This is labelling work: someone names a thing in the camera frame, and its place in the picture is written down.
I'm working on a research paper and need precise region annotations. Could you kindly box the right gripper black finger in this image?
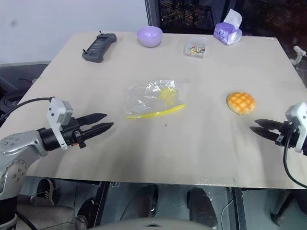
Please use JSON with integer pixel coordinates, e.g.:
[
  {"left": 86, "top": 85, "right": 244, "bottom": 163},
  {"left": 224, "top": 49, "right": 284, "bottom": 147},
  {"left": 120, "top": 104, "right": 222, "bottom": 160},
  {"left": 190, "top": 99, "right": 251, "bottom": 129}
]
[
  {"left": 249, "top": 126, "right": 279, "bottom": 145},
  {"left": 254, "top": 118, "right": 282, "bottom": 132}
]

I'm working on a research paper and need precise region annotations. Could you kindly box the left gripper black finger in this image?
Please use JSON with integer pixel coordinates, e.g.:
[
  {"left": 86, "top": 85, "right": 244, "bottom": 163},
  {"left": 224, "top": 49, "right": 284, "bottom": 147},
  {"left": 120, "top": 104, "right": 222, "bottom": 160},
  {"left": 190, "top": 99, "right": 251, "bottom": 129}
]
[
  {"left": 79, "top": 113, "right": 108, "bottom": 126},
  {"left": 81, "top": 122, "right": 114, "bottom": 142}
]

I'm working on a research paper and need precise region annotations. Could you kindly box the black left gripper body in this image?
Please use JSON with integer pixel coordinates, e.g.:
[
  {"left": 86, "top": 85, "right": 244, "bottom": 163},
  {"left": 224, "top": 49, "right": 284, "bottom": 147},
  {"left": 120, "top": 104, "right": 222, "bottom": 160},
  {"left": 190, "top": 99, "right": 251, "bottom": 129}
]
[{"left": 61, "top": 117, "right": 88, "bottom": 149}]

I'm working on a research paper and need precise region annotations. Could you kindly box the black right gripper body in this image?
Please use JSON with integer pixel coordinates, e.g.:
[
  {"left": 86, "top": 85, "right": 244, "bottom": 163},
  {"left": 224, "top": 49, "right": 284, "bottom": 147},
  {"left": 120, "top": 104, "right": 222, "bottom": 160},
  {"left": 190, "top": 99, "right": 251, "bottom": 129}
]
[{"left": 273, "top": 121, "right": 299, "bottom": 148}]

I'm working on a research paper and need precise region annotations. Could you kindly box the round golden melon bread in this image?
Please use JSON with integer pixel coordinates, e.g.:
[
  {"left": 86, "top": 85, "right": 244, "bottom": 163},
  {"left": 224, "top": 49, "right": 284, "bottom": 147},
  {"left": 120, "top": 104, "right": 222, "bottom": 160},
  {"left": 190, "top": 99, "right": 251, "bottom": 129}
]
[{"left": 227, "top": 92, "right": 257, "bottom": 115}]

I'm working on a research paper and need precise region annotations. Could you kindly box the clear yellow zip plastic bag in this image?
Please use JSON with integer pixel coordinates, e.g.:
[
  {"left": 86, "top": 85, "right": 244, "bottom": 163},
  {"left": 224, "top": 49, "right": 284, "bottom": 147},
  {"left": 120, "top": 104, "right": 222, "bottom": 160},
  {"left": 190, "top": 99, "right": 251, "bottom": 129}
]
[{"left": 126, "top": 79, "right": 188, "bottom": 120}]

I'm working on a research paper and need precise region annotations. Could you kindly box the black white sneaker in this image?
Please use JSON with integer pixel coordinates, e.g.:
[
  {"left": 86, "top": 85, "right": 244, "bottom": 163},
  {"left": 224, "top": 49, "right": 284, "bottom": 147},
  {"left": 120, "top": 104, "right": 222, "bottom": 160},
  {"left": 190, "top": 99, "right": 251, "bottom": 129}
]
[{"left": 35, "top": 178, "right": 56, "bottom": 200}]

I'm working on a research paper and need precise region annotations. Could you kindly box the dark grey handheld controller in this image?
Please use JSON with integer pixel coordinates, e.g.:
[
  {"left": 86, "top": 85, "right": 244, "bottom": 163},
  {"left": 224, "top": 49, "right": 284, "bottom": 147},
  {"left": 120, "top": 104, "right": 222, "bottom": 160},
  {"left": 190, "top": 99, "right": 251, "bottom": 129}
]
[{"left": 82, "top": 30, "right": 118, "bottom": 64}]

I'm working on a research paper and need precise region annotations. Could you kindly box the black table leg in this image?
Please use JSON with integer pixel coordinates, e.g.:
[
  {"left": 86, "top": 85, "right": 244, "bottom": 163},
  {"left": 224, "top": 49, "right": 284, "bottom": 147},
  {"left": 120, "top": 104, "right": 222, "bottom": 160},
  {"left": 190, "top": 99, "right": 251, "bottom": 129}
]
[
  {"left": 233, "top": 187, "right": 248, "bottom": 230},
  {"left": 92, "top": 181, "right": 110, "bottom": 227}
]

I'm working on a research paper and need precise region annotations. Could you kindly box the small white device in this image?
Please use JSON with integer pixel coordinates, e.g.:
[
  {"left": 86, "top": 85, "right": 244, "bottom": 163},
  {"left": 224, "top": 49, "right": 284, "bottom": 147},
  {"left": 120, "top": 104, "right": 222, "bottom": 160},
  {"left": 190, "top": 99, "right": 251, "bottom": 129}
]
[{"left": 291, "top": 45, "right": 307, "bottom": 65}]

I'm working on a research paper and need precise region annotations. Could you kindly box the dark rounded shape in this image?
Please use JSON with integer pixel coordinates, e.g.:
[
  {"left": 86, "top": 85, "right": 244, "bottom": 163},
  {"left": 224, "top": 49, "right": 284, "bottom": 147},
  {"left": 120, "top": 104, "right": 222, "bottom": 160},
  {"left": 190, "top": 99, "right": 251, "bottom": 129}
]
[{"left": 186, "top": 186, "right": 217, "bottom": 229}]

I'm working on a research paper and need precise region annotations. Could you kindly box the purple plastic bowl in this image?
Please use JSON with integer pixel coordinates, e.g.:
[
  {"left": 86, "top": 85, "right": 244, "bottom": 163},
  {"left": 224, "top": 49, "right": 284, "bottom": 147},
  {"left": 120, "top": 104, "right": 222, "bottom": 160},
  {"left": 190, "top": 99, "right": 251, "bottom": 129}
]
[{"left": 136, "top": 26, "right": 163, "bottom": 48}]

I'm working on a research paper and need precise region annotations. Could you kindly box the purple tissue pack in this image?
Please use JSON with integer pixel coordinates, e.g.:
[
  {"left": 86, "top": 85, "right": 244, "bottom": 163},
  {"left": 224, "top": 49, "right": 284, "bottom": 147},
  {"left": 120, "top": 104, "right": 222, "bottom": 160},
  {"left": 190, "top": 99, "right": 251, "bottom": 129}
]
[{"left": 213, "top": 9, "right": 244, "bottom": 46}]

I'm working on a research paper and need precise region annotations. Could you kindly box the grey rounded robot body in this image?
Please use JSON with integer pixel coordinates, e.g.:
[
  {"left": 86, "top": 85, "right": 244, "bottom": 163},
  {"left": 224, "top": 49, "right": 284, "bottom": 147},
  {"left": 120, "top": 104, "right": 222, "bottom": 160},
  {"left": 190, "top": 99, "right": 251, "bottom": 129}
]
[{"left": 94, "top": 217, "right": 194, "bottom": 230}]

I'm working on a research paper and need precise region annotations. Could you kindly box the clear box of coloured pins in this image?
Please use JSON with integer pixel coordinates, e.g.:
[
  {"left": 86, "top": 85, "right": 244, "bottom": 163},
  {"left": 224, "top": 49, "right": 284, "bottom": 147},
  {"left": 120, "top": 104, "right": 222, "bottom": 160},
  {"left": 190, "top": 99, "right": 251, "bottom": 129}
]
[{"left": 184, "top": 36, "right": 209, "bottom": 58}]

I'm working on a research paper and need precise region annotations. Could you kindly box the dark metal rack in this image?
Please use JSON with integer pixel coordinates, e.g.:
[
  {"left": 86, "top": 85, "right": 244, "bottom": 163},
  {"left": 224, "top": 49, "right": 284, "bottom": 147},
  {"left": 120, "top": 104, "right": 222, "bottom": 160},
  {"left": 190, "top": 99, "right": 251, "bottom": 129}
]
[{"left": 144, "top": 0, "right": 214, "bottom": 33}]

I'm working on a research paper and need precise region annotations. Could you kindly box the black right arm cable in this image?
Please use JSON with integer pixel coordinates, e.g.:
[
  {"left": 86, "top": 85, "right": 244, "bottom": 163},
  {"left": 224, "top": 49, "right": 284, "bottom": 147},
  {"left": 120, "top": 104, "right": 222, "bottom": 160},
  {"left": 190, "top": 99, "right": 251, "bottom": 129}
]
[{"left": 283, "top": 124, "right": 307, "bottom": 189}]

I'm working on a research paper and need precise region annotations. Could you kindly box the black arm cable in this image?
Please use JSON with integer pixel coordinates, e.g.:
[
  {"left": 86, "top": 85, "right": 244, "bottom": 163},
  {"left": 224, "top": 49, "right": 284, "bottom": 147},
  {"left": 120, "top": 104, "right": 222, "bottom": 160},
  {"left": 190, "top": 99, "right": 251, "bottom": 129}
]
[
  {"left": 283, "top": 124, "right": 307, "bottom": 189},
  {"left": 0, "top": 96, "right": 53, "bottom": 125}
]

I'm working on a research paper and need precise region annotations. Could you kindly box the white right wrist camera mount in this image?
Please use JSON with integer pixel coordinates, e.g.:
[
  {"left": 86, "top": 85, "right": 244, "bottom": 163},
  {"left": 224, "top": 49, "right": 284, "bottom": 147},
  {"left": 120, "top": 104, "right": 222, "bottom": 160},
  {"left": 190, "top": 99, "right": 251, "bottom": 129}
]
[{"left": 285, "top": 102, "right": 307, "bottom": 154}]

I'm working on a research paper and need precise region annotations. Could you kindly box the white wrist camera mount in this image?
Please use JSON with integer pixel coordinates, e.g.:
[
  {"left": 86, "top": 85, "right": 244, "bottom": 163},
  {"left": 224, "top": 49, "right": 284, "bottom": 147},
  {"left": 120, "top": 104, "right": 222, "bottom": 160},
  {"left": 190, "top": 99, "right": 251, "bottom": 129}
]
[
  {"left": 47, "top": 96, "right": 73, "bottom": 151},
  {"left": 285, "top": 102, "right": 307, "bottom": 154}
]

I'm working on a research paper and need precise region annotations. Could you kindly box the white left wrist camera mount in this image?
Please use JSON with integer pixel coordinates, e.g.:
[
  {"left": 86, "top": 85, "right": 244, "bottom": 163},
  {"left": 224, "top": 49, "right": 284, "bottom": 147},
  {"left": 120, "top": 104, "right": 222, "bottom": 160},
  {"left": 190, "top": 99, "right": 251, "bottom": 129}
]
[{"left": 47, "top": 96, "right": 73, "bottom": 151}]

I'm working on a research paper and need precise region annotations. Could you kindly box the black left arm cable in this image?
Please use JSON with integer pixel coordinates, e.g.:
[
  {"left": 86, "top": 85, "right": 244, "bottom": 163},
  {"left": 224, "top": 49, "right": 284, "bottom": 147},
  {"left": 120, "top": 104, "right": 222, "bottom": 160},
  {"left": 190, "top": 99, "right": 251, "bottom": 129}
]
[{"left": 0, "top": 96, "right": 53, "bottom": 125}]

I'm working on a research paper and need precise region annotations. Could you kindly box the white floor cable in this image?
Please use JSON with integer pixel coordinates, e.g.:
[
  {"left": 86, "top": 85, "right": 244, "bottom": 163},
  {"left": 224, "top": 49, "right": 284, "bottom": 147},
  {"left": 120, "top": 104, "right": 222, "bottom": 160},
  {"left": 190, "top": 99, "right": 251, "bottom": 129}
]
[{"left": 220, "top": 198, "right": 240, "bottom": 226}]

